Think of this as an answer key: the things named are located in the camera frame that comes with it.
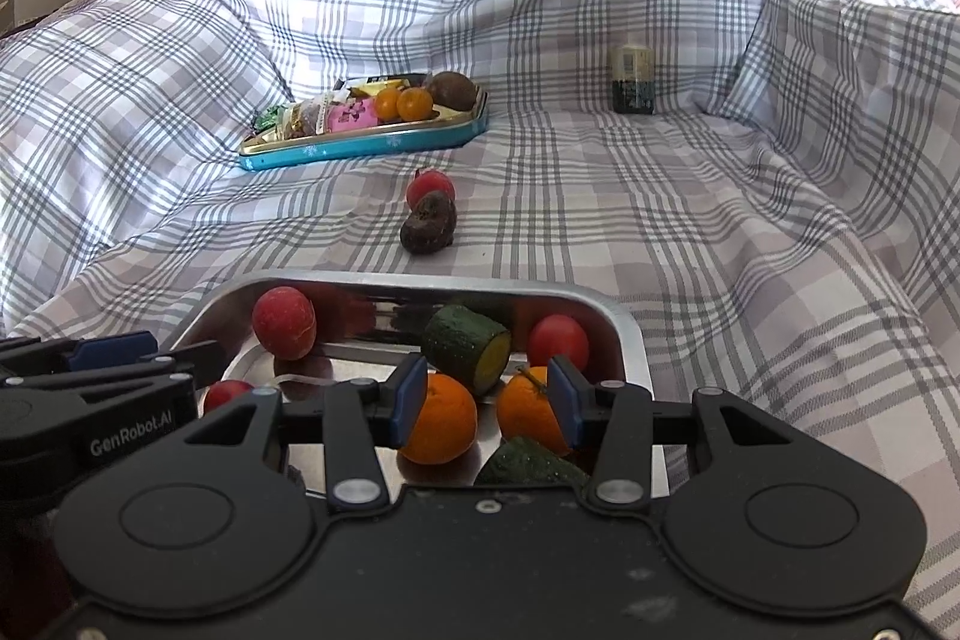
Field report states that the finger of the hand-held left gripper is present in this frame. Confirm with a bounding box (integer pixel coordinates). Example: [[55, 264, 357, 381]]
[[0, 340, 220, 402], [0, 331, 158, 375]]

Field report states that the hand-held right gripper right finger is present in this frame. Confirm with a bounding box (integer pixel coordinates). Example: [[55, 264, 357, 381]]
[[546, 355, 878, 510]]

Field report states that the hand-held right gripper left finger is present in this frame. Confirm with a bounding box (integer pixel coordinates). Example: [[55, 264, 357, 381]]
[[180, 353, 430, 510]]

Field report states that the orange with stem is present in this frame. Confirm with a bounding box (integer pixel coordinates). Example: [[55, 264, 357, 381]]
[[496, 366, 571, 457]]

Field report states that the round orange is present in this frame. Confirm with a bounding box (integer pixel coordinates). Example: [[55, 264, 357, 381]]
[[397, 372, 479, 465]]

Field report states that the small red tomato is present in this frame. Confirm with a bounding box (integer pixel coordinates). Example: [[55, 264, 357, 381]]
[[202, 379, 256, 417]]

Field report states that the green cucumber piece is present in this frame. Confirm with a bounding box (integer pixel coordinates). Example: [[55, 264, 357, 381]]
[[421, 304, 512, 396], [476, 436, 593, 487]]

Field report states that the red apple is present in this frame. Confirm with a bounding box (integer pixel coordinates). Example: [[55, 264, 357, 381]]
[[251, 286, 317, 361]]

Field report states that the silver metal tray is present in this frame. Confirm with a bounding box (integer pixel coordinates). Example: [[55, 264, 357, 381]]
[[154, 271, 668, 498]]

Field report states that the dark brown mushroom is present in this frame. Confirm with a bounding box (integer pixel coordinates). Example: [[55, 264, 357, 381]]
[[400, 192, 457, 255]]

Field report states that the red radish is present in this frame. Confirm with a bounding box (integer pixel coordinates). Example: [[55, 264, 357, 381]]
[[407, 167, 457, 212]]

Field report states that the teal gold tin tray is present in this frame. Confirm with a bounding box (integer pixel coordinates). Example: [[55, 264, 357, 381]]
[[238, 72, 490, 172]]

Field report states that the clear brown snack packet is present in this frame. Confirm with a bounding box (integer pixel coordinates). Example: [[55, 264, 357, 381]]
[[281, 94, 335, 139]]

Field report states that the pink snack packet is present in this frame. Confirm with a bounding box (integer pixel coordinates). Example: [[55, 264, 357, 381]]
[[328, 98, 380, 133]]

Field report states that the brown kiwi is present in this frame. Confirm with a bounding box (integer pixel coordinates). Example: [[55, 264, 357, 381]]
[[426, 71, 479, 112]]

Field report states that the black snack packet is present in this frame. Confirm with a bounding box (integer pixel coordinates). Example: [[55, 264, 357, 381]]
[[335, 73, 427, 90]]

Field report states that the dark drink can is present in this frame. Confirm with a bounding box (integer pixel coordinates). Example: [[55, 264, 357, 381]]
[[611, 44, 657, 115]]

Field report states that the cardboard box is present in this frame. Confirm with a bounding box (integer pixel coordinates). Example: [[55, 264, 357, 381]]
[[0, 0, 76, 37]]

